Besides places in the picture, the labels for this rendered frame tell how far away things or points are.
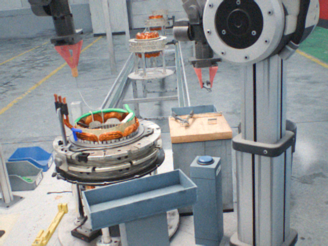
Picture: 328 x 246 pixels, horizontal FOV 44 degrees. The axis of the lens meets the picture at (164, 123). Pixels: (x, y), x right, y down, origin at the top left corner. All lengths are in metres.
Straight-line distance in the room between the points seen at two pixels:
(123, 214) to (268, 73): 0.43
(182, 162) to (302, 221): 1.65
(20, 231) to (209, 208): 0.64
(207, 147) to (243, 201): 0.37
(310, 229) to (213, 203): 1.65
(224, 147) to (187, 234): 0.29
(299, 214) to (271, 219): 1.96
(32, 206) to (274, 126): 1.01
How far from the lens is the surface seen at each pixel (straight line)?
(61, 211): 1.49
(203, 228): 1.21
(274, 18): 0.73
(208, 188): 1.13
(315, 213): 2.93
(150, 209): 0.92
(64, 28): 1.20
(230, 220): 1.35
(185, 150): 1.27
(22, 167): 1.83
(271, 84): 0.84
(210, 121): 1.33
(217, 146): 1.28
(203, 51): 1.29
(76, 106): 1.28
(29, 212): 1.56
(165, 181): 1.03
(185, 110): 1.54
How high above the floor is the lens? 1.50
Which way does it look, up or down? 19 degrees down
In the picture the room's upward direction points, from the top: 5 degrees counter-clockwise
